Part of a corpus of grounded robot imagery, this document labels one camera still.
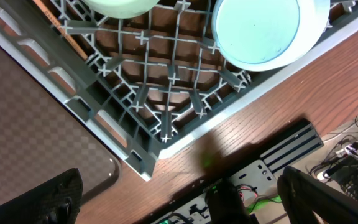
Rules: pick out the wooden chopstick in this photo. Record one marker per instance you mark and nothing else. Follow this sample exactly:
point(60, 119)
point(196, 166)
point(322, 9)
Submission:
point(46, 11)

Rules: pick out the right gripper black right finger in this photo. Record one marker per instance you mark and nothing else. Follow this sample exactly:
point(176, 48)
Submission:
point(305, 198)

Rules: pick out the mint green bowl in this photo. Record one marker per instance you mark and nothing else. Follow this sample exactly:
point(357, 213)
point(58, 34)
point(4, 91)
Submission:
point(121, 9)

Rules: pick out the grey dishwasher rack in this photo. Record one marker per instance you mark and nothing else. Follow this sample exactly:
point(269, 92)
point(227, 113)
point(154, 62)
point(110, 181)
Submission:
point(144, 109)

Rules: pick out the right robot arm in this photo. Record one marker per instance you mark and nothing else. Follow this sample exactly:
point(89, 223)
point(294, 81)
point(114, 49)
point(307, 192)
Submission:
point(225, 205)

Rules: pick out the white power strip with cables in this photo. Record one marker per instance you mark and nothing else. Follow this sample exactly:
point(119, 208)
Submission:
point(341, 143)

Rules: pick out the brown serving tray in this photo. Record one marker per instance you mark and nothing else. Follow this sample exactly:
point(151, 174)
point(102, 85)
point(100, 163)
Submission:
point(39, 139)

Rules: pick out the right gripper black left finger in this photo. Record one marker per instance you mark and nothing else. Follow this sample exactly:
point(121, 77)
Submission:
point(57, 200)

